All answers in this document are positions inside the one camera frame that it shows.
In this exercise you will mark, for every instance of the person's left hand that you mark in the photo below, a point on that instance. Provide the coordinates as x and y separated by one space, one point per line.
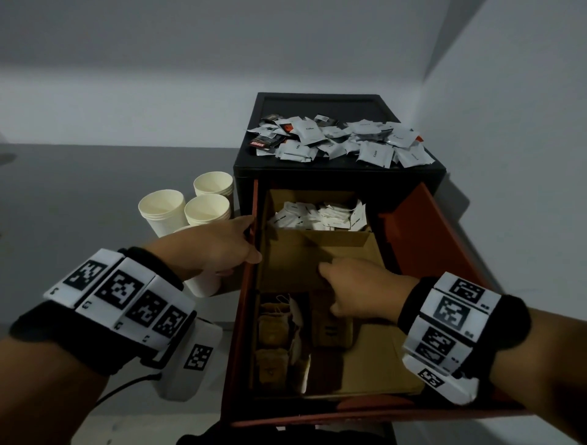
206 247

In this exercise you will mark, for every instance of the person's right hand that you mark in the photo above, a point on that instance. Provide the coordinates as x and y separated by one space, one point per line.
371 291

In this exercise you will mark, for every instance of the person's left thumb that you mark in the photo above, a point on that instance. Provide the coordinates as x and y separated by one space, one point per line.
250 256

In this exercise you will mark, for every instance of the red drawer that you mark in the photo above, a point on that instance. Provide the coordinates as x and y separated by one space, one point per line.
426 238

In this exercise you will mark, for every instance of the person's left forearm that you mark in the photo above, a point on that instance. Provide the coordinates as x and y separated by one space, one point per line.
43 394

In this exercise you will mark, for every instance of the person's right forearm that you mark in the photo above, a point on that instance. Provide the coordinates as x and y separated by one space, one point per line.
545 366

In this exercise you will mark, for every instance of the white paper cup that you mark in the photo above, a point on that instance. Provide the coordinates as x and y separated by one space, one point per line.
214 183
204 284
207 210
161 211

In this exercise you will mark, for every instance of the brown tea bag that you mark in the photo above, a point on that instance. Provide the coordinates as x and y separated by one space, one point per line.
274 366
275 321

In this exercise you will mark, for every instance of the heap of small white sachets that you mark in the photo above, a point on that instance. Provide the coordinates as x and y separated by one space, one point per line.
321 218

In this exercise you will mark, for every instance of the cardboard divider box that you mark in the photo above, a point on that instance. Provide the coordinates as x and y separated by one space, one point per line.
348 256

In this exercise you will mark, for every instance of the brown paper packet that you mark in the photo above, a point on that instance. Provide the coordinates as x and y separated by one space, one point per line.
331 332

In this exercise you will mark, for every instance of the black and red sachet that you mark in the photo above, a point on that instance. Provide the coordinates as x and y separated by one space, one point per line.
263 143

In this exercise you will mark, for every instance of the black cabinet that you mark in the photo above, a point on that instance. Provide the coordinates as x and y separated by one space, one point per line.
339 176

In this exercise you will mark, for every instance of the left marker wristband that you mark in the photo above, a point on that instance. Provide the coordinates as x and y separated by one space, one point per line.
119 293

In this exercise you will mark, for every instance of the marker wristband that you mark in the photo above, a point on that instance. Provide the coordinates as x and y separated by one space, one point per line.
119 293
451 330

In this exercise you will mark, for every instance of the pile of white sachets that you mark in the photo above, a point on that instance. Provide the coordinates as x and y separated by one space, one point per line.
367 142

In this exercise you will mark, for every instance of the right marker wristband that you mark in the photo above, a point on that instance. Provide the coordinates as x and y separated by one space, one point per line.
451 330

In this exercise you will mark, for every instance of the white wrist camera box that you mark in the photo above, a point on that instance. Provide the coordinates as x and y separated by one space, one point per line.
192 362

